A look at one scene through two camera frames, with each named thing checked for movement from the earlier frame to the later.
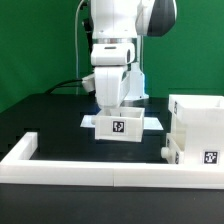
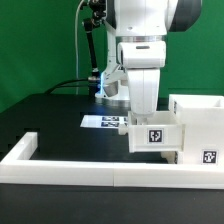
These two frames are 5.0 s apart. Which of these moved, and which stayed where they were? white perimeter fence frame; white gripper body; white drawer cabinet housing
Moved: white gripper body
Stayed: white perimeter fence frame; white drawer cabinet housing
